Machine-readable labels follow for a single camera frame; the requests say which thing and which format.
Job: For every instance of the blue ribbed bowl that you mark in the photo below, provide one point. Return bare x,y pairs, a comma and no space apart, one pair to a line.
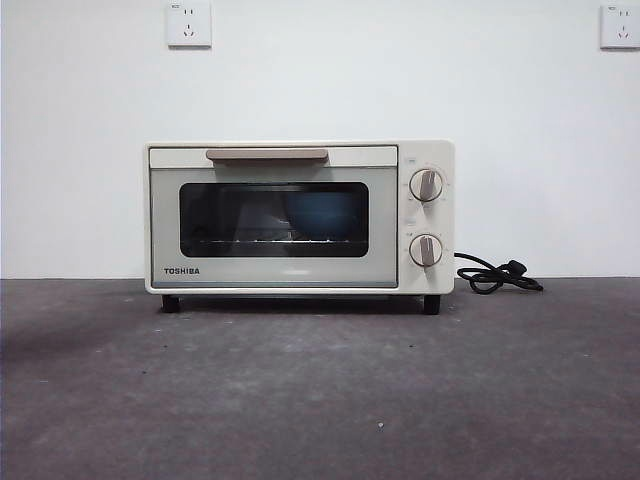
315,220

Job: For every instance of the beige oven knob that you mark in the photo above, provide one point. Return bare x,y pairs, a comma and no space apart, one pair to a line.
426,185
426,250

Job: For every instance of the cream toaster oven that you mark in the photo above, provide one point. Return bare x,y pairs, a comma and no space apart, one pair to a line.
435,280

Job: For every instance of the white wall socket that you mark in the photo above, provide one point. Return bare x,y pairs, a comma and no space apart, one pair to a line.
189,25
621,27

